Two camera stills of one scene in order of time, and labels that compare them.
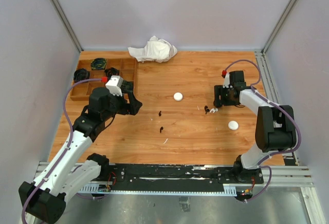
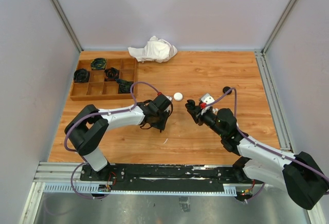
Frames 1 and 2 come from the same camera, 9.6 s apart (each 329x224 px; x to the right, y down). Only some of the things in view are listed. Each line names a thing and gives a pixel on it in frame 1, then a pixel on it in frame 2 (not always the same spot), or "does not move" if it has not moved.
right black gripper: [218, 90] → [197, 118]
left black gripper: [132, 108] → [162, 125]
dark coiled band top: [98, 63] does not move
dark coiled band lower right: [127, 87] does not move
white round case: [178, 96] does not move
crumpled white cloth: [156, 51] does not move
